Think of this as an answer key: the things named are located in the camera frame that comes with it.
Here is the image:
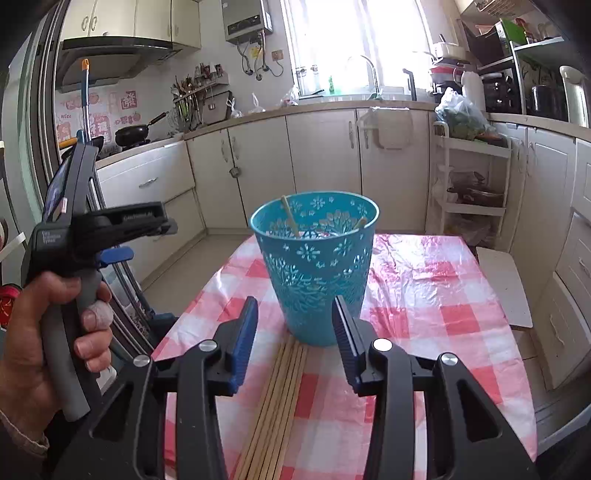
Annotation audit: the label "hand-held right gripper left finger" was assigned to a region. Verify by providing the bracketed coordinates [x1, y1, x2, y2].
[53, 295, 259, 480]

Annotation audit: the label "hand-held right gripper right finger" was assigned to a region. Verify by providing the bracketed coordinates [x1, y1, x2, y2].
[332, 295, 541, 480]

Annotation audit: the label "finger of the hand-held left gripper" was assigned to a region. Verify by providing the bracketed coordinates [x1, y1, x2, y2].
[97, 247, 135, 269]

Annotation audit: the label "teal cutout plastic bin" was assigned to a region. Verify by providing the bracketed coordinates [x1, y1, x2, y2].
[249, 191, 380, 348]

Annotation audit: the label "row of wooden chopsticks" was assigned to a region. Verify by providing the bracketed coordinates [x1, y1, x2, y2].
[233, 342, 309, 480]

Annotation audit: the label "person's left forearm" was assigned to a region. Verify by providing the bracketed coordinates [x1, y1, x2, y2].
[0, 413, 51, 480]

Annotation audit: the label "person's left hand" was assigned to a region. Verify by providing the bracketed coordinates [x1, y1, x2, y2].
[0, 273, 114, 437]

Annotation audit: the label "cream drawer unit under stove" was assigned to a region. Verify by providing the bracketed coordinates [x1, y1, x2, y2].
[98, 141, 207, 287]

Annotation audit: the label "blue plastic base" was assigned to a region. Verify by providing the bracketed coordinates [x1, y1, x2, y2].
[137, 311, 179, 334]

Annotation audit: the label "red round object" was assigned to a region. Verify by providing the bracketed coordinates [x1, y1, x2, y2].
[0, 283, 23, 331]

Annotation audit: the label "pink checked tablecloth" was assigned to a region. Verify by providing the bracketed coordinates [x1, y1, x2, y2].
[151, 233, 539, 480]

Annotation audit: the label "black wok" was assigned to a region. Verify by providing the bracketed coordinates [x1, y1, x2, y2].
[114, 112, 170, 149]

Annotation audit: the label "grey refrigerator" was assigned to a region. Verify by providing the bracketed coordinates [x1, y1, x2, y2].
[0, 0, 66, 282]

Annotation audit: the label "white stool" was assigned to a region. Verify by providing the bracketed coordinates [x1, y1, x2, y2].
[475, 246, 534, 330]

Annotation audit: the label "black range hood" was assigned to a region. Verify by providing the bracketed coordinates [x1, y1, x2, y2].
[57, 38, 174, 93]

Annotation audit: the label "cream base cabinets with doors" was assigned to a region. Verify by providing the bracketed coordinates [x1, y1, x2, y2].
[184, 107, 435, 233]

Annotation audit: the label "white hanging door bin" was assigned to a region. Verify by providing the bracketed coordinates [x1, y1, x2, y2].
[355, 106, 414, 150]

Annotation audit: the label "white trolley rack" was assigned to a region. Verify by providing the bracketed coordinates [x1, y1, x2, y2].
[431, 121, 513, 246]

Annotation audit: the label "cream cabinet with drawers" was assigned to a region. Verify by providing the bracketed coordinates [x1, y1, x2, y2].
[505, 121, 591, 393]

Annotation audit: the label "plastic bag of vegetables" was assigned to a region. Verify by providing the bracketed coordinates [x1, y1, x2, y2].
[434, 87, 502, 141]

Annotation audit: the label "black water tap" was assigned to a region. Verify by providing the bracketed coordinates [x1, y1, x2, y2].
[402, 68, 419, 102]

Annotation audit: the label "steel gas water heater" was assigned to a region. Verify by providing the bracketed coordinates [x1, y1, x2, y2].
[222, 0, 274, 45]

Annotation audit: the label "chrome sink faucet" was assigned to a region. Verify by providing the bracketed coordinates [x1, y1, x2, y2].
[346, 55, 380, 100]

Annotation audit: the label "white thermos jug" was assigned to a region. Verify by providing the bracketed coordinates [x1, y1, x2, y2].
[461, 70, 486, 112]

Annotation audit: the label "black countertop oven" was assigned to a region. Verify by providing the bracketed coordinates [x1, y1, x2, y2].
[480, 69, 525, 114]

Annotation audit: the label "stacked white kitchen appliances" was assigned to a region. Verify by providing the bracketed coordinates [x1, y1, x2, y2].
[428, 41, 468, 94]

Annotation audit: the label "bright kitchen window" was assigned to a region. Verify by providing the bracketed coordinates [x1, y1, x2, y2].
[281, 0, 435, 99]

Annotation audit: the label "black pot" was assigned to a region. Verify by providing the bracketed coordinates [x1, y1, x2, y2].
[526, 85, 567, 119]

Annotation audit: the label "white electric kettle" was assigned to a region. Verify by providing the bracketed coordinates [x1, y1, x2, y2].
[559, 65, 591, 128]

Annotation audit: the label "green box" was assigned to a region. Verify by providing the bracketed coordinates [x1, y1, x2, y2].
[501, 18, 528, 45]

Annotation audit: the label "mop with blue orange handle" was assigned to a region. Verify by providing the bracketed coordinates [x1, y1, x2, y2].
[75, 59, 95, 148]

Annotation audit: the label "wall rack with kitchen utensils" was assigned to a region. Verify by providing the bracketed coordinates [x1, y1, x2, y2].
[170, 65, 232, 134]

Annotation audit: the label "cream wall cabinets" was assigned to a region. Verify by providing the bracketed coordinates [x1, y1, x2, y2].
[60, 0, 202, 52]

